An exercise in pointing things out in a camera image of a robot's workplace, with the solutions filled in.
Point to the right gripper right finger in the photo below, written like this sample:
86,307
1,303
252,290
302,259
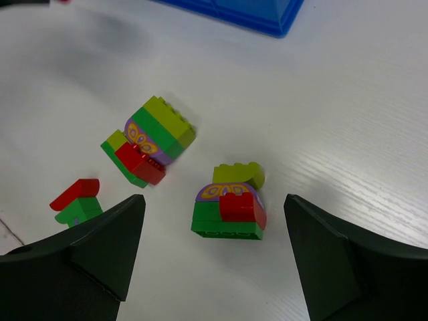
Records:
350,273

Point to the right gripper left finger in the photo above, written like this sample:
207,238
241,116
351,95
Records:
82,273

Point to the red green lego piece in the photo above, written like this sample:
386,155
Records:
78,203

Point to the large lego block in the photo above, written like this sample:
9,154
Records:
154,137

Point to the red flower lego brick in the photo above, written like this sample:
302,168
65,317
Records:
63,1

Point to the small stacked lego block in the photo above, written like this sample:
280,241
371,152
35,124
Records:
230,207

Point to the blue plastic sorting bin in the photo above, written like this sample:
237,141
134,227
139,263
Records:
269,17

